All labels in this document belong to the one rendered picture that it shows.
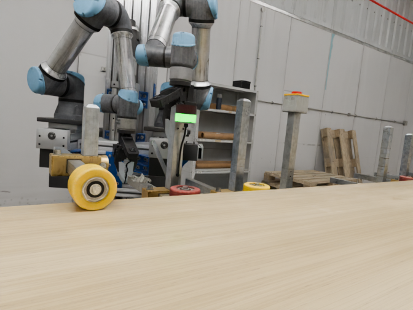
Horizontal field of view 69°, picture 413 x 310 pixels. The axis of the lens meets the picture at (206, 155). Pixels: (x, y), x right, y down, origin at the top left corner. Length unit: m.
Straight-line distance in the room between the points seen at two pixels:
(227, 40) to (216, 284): 4.06
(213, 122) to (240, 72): 0.83
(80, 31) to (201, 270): 1.18
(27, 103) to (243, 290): 3.19
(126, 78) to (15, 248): 1.02
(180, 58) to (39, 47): 2.58
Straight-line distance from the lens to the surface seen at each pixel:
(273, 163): 4.93
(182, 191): 0.75
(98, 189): 0.59
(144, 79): 1.73
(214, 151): 4.15
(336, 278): 0.44
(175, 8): 1.39
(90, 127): 0.81
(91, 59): 3.52
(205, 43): 1.44
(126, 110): 1.19
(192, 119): 0.85
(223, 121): 4.19
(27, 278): 0.39
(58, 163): 0.80
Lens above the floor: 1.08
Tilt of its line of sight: 6 degrees down
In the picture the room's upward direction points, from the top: 5 degrees clockwise
